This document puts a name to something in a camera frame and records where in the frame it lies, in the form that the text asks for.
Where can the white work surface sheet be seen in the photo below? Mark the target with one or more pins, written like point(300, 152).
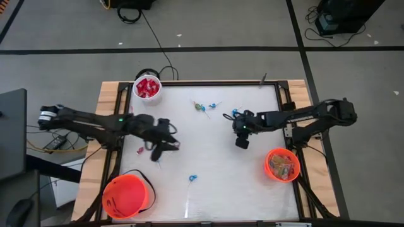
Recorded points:
point(221, 164)

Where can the black frame strut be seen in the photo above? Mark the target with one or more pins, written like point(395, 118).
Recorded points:
point(315, 201)
point(89, 209)

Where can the small orange halloween bucket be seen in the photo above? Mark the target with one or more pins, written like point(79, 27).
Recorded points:
point(268, 164)

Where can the large black equipment case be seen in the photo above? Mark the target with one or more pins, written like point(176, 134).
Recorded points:
point(347, 15)

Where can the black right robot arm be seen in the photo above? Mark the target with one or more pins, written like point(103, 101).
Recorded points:
point(300, 116)

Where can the dark grey monitor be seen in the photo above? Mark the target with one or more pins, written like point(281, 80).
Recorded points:
point(12, 132)

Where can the small grey rod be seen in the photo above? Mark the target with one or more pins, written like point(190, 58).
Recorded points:
point(263, 79)

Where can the orange striped object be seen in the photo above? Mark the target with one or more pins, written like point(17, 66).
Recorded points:
point(3, 4)

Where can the red candy packet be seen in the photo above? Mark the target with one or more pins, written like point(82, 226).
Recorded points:
point(153, 85)
point(141, 84)
point(153, 92)
point(144, 93)

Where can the black computer mouse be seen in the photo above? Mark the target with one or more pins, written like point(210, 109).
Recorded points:
point(19, 212)

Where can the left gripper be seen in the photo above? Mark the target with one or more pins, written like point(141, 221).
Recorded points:
point(158, 129)

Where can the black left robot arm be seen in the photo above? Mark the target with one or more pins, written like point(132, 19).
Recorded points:
point(88, 121)

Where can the white plastic bucket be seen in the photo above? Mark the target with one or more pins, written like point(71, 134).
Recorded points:
point(147, 100)

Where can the white cabinet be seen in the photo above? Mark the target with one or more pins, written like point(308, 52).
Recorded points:
point(66, 192)

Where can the red tag strip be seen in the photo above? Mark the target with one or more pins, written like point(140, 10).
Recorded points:
point(131, 109)

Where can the large orange halloween bucket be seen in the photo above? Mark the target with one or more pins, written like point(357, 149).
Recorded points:
point(125, 195)

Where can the black desk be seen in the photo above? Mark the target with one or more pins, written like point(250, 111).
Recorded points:
point(19, 189)

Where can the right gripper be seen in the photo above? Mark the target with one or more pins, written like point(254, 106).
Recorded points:
point(247, 121)

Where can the black equipment box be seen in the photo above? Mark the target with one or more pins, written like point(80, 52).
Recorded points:
point(132, 3)

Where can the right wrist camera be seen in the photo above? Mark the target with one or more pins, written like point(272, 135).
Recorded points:
point(242, 142)

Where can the black power adapter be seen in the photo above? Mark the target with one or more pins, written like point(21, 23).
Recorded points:
point(55, 142)

